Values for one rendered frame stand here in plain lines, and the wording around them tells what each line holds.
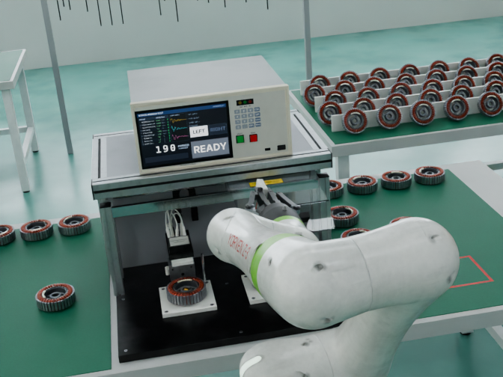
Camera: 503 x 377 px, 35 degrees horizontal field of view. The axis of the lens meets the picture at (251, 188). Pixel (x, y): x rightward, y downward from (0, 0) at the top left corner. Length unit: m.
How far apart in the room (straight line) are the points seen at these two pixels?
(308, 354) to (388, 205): 1.39
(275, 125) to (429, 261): 1.16
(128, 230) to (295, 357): 1.08
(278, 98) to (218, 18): 6.37
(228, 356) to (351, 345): 0.70
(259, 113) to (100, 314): 0.72
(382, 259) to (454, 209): 1.67
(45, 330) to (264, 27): 6.69
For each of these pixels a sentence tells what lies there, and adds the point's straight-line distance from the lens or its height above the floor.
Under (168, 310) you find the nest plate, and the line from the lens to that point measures 2.19.
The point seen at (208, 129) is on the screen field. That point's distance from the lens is 2.18.
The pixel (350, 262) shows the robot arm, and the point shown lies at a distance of 1.09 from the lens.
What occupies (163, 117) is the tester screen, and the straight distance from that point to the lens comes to 2.16.
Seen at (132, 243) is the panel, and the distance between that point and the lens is 2.43.
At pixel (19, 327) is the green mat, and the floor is 0.75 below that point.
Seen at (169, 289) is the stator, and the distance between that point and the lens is 2.21.
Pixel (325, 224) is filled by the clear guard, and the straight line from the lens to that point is 2.05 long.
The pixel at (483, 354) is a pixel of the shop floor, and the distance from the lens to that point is 3.35.
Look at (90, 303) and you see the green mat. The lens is 2.35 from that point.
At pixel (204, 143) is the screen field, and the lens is 2.19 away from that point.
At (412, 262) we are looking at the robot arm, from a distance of 1.12.
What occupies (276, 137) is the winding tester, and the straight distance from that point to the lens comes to 2.22.
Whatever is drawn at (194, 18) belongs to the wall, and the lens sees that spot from 8.51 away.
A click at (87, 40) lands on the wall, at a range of 8.51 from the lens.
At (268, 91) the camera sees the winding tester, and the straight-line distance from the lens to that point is 2.18.
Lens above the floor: 1.92
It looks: 23 degrees down
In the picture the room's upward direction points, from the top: 5 degrees counter-clockwise
